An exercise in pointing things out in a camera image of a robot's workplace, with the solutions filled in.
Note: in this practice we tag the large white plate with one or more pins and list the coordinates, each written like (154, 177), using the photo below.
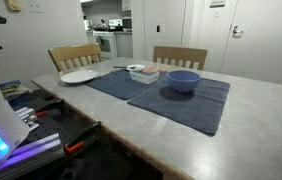
(79, 76)

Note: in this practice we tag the metal spoon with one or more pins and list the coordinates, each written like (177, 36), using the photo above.
(121, 67)

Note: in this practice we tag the pile of folded cloths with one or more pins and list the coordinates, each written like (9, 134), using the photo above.
(12, 88)

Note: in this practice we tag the white stove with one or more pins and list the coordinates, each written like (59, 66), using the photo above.
(106, 43)

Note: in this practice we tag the door sign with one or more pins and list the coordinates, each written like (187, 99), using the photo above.
(217, 3)

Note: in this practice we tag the aluminium rail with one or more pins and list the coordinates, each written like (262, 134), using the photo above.
(37, 148)

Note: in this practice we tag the white kitchen appliance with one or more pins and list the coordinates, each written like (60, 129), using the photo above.
(115, 24)

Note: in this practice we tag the beige thermostat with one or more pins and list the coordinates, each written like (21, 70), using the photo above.
(13, 5)

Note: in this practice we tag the clear plastic container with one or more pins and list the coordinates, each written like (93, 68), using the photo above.
(144, 77)

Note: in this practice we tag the dark blue placemat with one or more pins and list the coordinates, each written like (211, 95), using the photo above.
(117, 85)
(187, 106)

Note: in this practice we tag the wooden chair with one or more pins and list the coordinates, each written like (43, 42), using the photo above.
(181, 53)
(74, 51)

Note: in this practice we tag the blue bowl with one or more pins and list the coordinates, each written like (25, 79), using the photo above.
(183, 81)

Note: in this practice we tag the microwave oven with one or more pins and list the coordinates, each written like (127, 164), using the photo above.
(127, 23)

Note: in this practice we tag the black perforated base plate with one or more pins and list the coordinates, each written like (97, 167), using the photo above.
(57, 128)

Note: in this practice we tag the small white saucer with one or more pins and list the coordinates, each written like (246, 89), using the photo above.
(137, 67)

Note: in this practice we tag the grey kitchen cabinet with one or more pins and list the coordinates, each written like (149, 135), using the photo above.
(124, 45)

